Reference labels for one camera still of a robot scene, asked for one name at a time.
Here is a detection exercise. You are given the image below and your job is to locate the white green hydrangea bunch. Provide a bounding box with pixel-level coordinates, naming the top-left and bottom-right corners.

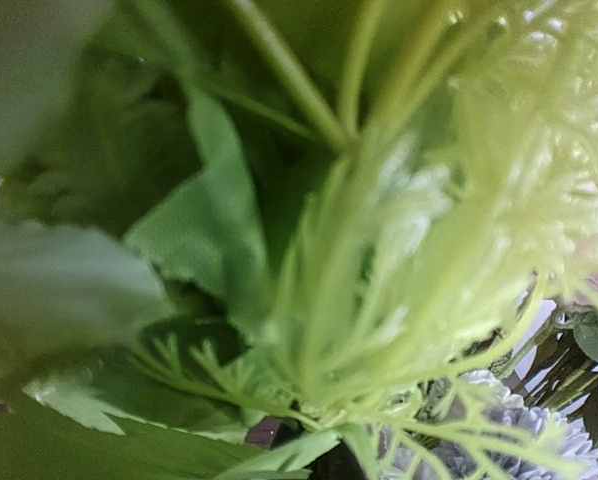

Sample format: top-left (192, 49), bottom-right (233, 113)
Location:
top-left (0, 0), bottom-right (598, 480)

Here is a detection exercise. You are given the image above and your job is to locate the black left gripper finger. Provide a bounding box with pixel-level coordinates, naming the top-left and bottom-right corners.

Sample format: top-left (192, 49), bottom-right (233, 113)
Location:
top-left (308, 443), bottom-right (366, 480)

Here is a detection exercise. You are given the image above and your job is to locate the blue white hydrangea bunch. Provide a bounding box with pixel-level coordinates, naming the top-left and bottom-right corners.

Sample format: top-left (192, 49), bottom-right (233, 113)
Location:
top-left (378, 370), bottom-right (598, 479)

